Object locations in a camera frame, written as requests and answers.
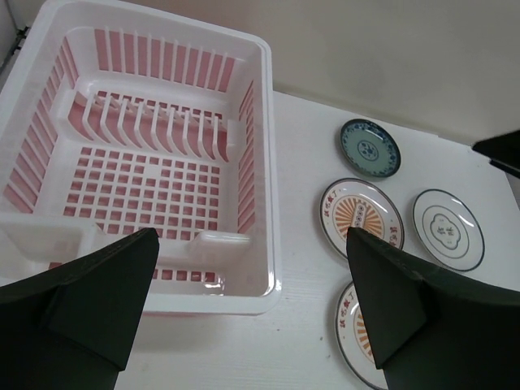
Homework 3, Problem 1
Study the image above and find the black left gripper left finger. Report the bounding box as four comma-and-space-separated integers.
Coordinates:
1, 227, 159, 389

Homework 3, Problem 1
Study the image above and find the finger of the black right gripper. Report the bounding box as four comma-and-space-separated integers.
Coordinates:
472, 130, 520, 178

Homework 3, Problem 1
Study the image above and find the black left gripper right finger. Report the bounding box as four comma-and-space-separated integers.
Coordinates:
346, 227, 519, 389

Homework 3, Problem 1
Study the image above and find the blue floral plate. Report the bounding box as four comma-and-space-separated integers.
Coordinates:
339, 119, 401, 178

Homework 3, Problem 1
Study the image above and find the orange sunburst plate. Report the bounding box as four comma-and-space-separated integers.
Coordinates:
335, 282, 388, 389
319, 178, 405, 259

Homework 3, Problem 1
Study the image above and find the white pink dish rack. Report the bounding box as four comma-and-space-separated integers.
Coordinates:
1, 1, 282, 315

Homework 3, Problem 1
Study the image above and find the white plate grey rim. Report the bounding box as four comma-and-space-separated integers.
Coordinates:
412, 188, 485, 272

